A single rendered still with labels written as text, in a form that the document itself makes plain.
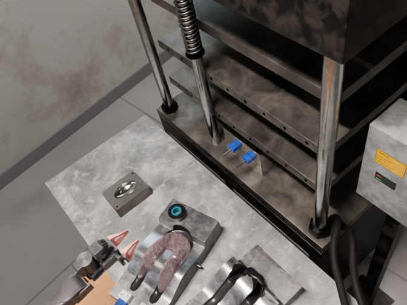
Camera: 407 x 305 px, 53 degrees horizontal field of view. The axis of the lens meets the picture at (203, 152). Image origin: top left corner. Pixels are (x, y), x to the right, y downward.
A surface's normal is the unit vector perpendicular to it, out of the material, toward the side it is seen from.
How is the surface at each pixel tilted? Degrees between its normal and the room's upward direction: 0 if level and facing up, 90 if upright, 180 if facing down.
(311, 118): 0
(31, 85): 90
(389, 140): 90
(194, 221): 0
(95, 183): 0
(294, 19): 90
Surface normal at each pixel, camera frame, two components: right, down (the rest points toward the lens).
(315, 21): -0.76, 0.58
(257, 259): -0.18, -0.62
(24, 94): 0.71, 0.46
